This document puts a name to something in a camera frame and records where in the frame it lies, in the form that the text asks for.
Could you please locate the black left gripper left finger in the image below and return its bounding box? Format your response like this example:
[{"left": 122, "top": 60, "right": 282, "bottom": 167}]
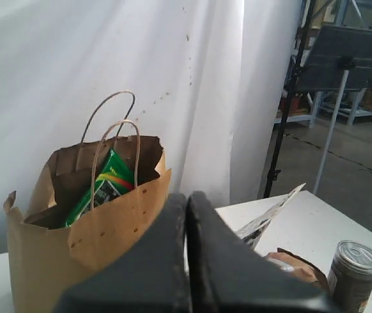
[{"left": 54, "top": 194, "right": 191, "bottom": 313}]

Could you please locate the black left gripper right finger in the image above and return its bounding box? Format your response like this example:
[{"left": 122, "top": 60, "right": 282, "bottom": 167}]
[{"left": 186, "top": 191, "right": 336, "bottom": 312}]

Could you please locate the green seaweed snack package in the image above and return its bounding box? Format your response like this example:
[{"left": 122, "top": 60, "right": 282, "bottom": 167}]
[{"left": 64, "top": 149, "right": 134, "bottom": 227}]

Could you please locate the small brown paper pouch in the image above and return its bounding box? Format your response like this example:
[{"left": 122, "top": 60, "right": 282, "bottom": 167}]
[{"left": 264, "top": 248, "right": 330, "bottom": 293}]

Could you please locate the brown paper bag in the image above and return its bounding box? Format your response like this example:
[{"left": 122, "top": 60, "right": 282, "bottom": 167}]
[{"left": 3, "top": 90, "right": 172, "bottom": 313}]

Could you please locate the black cat food pouch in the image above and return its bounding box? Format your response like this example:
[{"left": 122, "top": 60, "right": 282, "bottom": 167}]
[{"left": 235, "top": 183, "right": 305, "bottom": 250}]

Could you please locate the black light stand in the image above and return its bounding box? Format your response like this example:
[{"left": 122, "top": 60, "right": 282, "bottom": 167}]
[{"left": 263, "top": 1, "right": 333, "bottom": 198}]

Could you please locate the dark tin can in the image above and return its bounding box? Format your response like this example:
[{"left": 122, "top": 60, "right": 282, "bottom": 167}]
[{"left": 328, "top": 240, "right": 372, "bottom": 312}]

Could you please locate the white backdrop curtain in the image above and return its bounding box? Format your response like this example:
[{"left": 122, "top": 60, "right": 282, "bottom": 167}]
[{"left": 0, "top": 1, "right": 302, "bottom": 253}]

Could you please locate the grey panel on stand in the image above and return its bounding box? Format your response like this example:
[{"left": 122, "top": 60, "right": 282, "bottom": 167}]
[{"left": 296, "top": 25, "right": 372, "bottom": 194}]

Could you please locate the blue metal shelving rack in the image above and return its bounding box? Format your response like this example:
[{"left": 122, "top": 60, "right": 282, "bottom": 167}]
[{"left": 288, "top": 1, "right": 372, "bottom": 127}]

